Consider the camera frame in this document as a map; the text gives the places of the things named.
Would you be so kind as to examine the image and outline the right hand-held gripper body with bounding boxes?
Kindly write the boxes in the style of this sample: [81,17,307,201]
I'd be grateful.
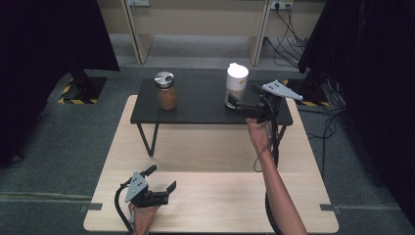
[251,79,303,124]

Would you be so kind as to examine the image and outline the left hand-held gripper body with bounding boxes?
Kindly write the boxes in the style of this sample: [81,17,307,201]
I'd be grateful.
[124,171,170,209]

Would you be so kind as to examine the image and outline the white lidded cup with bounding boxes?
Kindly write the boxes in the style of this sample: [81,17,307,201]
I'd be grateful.
[224,62,250,110]

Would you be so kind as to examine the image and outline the black shelf with metal legs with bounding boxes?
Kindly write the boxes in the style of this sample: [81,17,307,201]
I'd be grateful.
[130,77,294,158]

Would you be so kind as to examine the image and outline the glass jar with metal lid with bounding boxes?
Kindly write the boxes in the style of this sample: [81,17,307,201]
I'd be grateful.
[154,70,179,112]

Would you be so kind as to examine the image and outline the person's left hand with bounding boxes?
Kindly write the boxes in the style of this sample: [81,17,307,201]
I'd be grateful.
[128,203,161,235]

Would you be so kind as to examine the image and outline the person's right hand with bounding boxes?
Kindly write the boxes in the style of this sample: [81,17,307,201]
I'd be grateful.
[246,117,274,158]

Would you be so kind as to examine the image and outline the stand base with hazard tape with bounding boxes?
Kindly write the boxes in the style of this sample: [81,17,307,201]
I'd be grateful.
[57,69,109,106]
[283,78,330,108]

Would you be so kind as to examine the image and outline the grey floor tape strip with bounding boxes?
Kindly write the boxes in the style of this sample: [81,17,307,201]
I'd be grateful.
[319,203,343,213]
[79,202,104,212]

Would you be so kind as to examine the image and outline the black curtain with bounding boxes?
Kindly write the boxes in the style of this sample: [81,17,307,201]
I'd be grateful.
[298,0,415,227]
[0,0,120,168]

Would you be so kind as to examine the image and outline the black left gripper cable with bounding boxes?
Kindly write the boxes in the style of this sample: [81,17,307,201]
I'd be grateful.
[114,181,135,235]

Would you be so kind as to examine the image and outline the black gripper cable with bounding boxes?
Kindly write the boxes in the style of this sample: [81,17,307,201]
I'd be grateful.
[264,117,283,235]
[114,181,135,235]

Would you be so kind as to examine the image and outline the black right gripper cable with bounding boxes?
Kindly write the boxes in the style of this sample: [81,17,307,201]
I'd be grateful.
[264,117,283,235]

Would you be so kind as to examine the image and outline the pale wooden frame post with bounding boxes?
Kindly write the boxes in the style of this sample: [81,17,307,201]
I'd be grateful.
[119,0,155,66]
[247,0,272,67]

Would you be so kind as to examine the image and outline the bundle of black wall cables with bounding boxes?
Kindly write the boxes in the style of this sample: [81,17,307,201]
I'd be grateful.
[264,2,309,69]

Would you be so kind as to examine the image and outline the black cables on floor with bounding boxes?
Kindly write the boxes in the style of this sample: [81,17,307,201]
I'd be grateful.
[297,77,347,179]

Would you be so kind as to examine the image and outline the thin black wrist cord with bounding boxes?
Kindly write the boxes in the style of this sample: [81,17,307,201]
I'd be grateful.
[253,141,272,173]

